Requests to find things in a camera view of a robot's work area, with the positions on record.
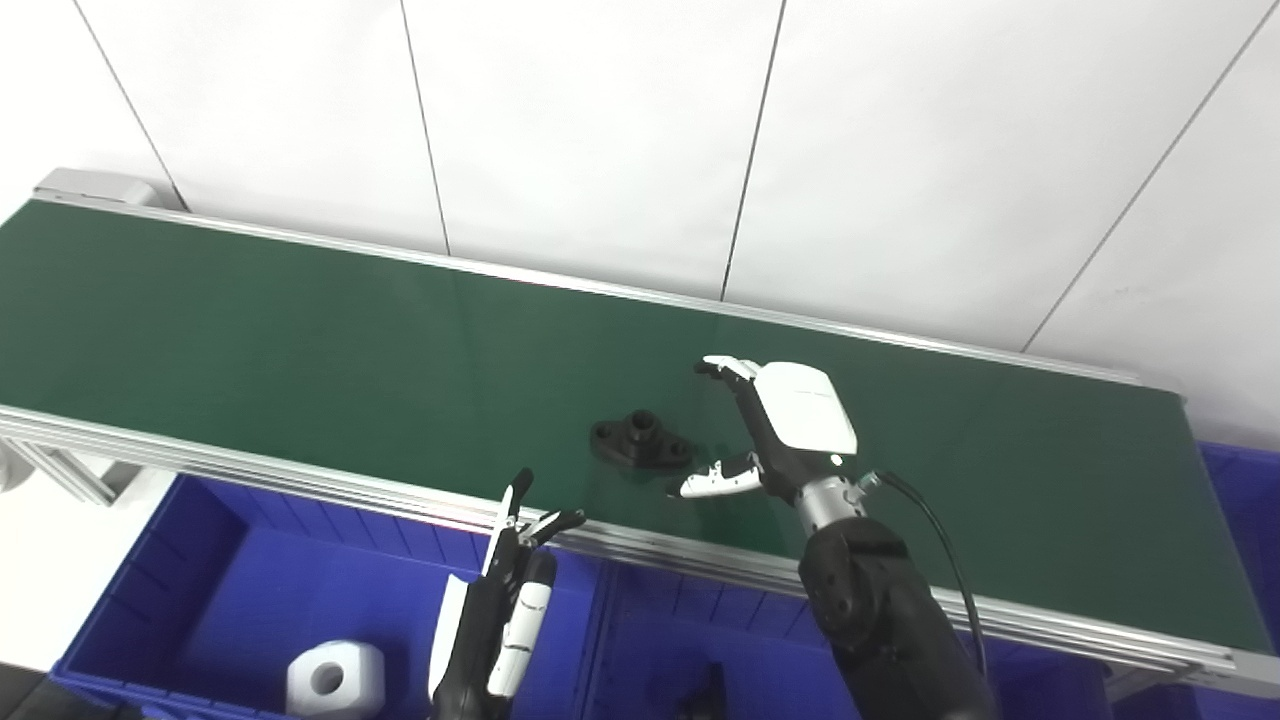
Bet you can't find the black flanged machine part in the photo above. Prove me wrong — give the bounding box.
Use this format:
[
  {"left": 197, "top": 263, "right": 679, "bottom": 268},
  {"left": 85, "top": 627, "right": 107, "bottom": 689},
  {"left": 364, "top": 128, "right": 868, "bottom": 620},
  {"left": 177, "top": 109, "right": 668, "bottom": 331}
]
[{"left": 589, "top": 408, "right": 697, "bottom": 472}]

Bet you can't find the blue bin with white part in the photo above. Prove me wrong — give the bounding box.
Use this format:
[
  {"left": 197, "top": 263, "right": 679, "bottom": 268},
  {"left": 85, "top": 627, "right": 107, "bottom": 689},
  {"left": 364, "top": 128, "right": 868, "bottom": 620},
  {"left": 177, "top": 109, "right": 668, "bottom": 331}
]
[{"left": 50, "top": 473, "right": 611, "bottom": 720}]

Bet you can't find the empty blue plastic bin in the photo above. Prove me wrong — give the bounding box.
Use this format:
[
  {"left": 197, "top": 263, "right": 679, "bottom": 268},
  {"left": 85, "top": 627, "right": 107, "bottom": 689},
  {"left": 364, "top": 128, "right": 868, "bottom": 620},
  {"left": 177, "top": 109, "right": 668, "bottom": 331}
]
[{"left": 1105, "top": 440, "right": 1280, "bottom": 720}]

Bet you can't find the blue bin with black part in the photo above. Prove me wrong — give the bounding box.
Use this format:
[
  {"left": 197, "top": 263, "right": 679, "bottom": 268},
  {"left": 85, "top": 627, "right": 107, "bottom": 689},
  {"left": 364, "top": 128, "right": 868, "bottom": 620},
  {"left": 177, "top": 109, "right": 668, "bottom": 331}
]
[{"left": 578, "top": 558, "right": 1113, "bottom": 720}]

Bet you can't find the white cube part with hole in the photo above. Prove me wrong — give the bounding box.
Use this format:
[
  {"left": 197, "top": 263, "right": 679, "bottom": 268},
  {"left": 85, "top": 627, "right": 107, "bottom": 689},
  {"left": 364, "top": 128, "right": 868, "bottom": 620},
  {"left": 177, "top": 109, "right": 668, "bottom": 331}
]
[{"left": 286, "top": 640, "right": 389, "bottom": 720}]

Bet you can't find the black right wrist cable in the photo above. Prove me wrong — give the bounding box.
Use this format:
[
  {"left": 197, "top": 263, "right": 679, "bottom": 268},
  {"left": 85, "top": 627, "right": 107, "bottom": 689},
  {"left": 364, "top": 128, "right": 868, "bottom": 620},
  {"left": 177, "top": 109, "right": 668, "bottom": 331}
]
[{"left": 872, "top": 470, "right": 991, "bottom": 683}]

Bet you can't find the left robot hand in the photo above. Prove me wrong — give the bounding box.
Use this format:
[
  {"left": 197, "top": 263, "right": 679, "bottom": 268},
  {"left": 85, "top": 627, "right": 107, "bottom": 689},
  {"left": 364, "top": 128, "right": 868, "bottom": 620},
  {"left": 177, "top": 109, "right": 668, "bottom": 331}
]
[{"left": 428, "top": 467, "right": 588, "bottom": 720}]

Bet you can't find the green conveyor belt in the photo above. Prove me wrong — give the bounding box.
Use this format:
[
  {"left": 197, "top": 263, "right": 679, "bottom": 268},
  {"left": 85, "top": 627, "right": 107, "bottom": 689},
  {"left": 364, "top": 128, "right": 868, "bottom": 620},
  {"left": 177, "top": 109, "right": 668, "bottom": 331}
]
[
  {"left": 0, "top": 168, "right": 1280, "bottom": 703},
  {"left": 0, "top": 198, "right": 1272, "bottom": 656}
]

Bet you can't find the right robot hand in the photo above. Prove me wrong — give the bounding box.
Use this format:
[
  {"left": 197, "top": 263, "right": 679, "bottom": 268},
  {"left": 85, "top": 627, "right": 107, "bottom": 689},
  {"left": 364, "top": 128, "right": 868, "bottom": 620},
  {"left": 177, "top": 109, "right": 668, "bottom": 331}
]
[{"left": 668, "top": 355, "right": 869, "bottom": 513}]

